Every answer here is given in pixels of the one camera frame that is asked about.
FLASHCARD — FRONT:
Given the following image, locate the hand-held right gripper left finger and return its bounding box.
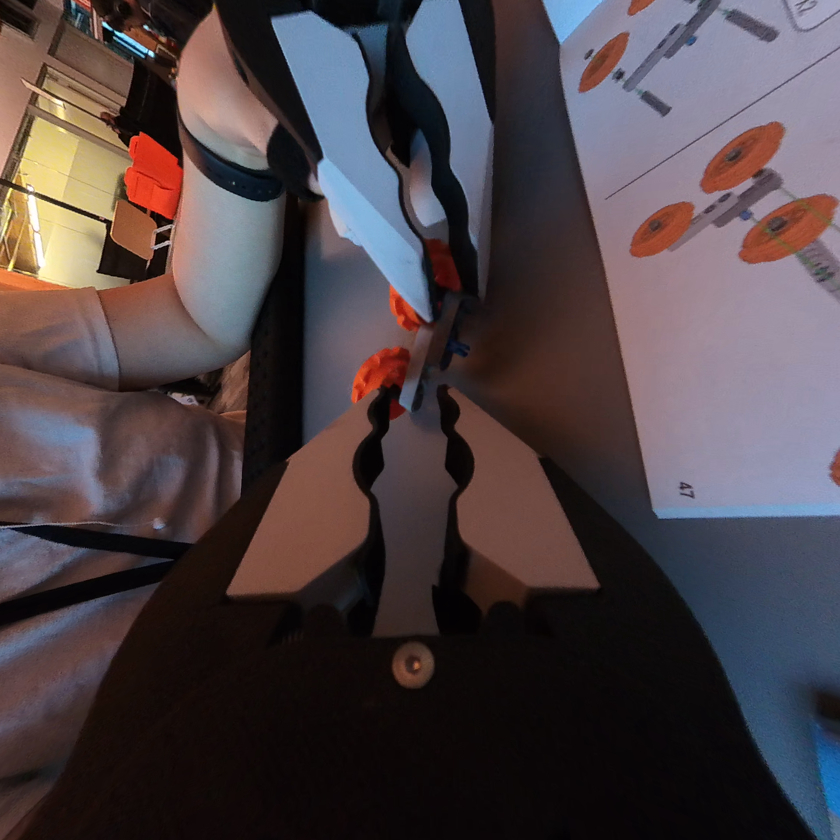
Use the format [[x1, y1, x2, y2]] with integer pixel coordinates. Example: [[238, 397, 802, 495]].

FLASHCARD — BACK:
[[226, 387, 395, 611]]

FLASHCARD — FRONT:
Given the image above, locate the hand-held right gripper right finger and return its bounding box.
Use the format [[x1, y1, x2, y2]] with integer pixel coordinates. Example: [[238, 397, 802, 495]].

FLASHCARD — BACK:
[[436, 386, 599, 610]]

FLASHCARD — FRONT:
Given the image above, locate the orange chair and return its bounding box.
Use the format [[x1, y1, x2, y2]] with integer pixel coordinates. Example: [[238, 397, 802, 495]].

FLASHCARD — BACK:
[[125, 131, 183, 217]]

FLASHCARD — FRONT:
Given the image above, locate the white instruction booklet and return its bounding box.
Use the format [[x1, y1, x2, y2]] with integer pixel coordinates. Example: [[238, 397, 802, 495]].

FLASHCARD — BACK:
[[545, 0, 840, 519]]

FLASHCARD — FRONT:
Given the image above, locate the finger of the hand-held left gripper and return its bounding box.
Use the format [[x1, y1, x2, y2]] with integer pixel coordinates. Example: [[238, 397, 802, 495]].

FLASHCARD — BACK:
[[271, 10, 439, 324], [387, 0, 496, 298]]

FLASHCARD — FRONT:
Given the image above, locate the brown chair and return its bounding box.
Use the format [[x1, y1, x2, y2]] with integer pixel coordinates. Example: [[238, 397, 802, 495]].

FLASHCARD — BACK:
[[112, 197, 175, 263]]

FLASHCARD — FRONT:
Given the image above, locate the person's light shirt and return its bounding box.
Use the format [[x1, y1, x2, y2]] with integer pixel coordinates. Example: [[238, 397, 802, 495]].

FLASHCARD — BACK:
[[0, 285, 253, 840]]

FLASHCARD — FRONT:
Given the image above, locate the person's left forearm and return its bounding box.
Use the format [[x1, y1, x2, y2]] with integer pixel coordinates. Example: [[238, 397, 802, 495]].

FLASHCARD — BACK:
[[98, 167, 290, 392]]

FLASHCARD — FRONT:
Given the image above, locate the black lanyard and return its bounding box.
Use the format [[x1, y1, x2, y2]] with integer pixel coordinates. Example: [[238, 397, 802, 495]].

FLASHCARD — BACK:
[[0, 520, 194, 627]]

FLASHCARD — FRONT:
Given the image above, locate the person's left hand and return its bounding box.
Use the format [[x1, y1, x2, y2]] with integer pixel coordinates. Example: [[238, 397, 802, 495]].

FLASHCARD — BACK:
[[177, 16, 280, 177]]

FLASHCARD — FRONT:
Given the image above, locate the black wristband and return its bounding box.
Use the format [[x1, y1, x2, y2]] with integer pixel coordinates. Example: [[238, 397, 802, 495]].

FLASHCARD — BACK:
[[176, 118, 287, 202]]

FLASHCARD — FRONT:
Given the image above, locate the orange wheel pair assembly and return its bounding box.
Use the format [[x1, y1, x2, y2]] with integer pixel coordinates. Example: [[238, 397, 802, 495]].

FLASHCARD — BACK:
[[352, 238, 475, 421]]

